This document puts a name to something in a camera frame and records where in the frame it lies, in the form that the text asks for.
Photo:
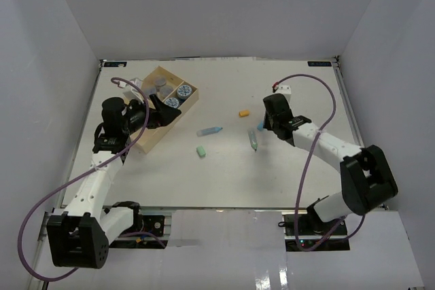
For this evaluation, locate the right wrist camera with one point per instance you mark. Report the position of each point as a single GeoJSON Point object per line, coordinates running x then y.
{"type": "Point", "coordinates": [283, 89]}

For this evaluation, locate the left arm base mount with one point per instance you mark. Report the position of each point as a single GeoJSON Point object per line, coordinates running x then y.
{"type": "Point", "coordinates": [156, 223]}

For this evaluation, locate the orange highlighter cap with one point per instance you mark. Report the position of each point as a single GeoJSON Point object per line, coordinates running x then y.
{"type": "Point", "coordinates": [244, 113]}

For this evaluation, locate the blue highlighter pen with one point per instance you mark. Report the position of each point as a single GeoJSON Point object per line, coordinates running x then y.
{"type": "Point", "coordinates": [208, 131]}

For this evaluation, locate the green highlighter pen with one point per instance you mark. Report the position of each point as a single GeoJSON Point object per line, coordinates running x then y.
{"type": "Point", "coordinates": [252, 139]}

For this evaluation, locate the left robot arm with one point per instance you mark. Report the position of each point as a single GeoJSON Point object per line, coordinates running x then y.
{"type": "Point", "coordinates": [80, 236]}

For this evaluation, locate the blue patterned jar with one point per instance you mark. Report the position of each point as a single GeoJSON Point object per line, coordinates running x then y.
{"type": "Point", "coordinates": [184, 92]}
{"type": "Point", "coordinates": [172, 102]}

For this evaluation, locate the blue highlighter cap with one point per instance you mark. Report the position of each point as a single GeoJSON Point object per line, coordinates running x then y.
{"type": "Point", "coordinates": [260, 126]}

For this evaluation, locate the beige three-compartment tray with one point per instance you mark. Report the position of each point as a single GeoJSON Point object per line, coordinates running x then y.
{"type": "Point", "coordinates": [151, 137]}

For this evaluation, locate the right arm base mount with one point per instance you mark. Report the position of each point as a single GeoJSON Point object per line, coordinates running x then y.
{"type": "Point", "coordinates": [308, 235]}

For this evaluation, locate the green highlighter cap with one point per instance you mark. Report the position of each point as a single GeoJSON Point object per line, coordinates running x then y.
{"type": "Point", "coordinates": [201, 151]}

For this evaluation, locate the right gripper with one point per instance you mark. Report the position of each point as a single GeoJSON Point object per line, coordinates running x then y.
{"type": "Point", "coordinates": [267, 125]}

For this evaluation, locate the blue patterned jar front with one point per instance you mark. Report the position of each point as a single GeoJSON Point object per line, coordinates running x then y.
{"type": "Point", "coordinates": [172, 102]}

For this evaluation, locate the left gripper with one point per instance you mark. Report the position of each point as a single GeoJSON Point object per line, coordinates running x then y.
{"type": "Point", "coordinates": [167, 114]}

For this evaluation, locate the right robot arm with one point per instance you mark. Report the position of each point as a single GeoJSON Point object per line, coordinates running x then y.
{"type": "Point", "coordinates": [366, 178]}

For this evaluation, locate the blue patterned jar back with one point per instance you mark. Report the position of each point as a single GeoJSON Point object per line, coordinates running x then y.
{"type": "Point", "coordinates": [184, 92]}

